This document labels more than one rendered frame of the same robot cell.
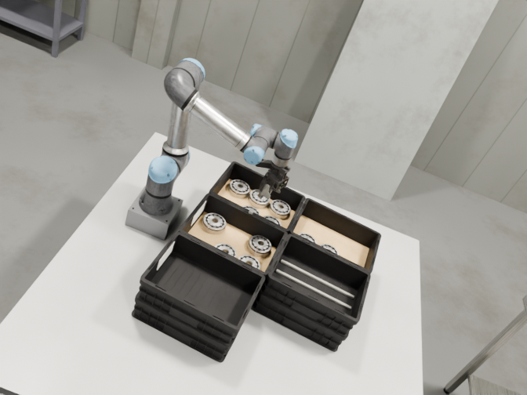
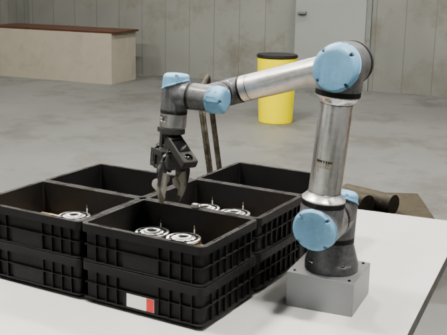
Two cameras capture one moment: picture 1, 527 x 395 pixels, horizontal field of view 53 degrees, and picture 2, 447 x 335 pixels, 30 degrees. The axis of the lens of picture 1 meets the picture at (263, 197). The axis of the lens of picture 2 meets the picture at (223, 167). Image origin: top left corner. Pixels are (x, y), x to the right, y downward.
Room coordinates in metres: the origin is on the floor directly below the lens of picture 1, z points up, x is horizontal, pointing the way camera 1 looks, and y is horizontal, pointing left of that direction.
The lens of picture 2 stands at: (3.89, 1.07, 1.62)
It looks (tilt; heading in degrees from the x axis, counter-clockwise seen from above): 13 degrees down; 204
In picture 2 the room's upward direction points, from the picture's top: 1 degrees clockwise
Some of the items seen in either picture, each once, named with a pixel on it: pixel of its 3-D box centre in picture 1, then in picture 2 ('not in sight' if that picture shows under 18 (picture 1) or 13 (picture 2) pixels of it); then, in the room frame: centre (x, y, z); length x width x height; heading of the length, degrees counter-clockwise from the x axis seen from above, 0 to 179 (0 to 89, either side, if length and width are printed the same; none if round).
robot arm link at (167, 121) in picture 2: (281, 158); (171, 121); (1.86, -0.01, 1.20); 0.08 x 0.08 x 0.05
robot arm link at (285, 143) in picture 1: (285, 143); (175, 93); (1.85, 0.00, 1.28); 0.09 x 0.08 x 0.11; 90
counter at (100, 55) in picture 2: not in sight; (63, 52); (-6.38, -6.19, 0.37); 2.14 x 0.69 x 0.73; 91
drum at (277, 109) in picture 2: not in sight; (276, 88); (-4.50, -2.11, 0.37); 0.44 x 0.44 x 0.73
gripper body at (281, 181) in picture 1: (277, 174); (169, 149); (1.86, -0.02, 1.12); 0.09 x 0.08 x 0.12; 60
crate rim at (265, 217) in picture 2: (234, 233); (223, 200); (1.62, 0.05, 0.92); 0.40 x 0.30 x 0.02; 85
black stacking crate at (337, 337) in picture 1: (307, 299); not in sight; (1.58, -0.35, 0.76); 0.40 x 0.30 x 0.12; 85
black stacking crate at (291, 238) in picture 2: not in sight; (223, 248); (1.62, 0.05, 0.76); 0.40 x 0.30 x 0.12; 85
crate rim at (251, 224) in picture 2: (259, 196); (170, 224); (1.92, 0.02, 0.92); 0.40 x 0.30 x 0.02; 85
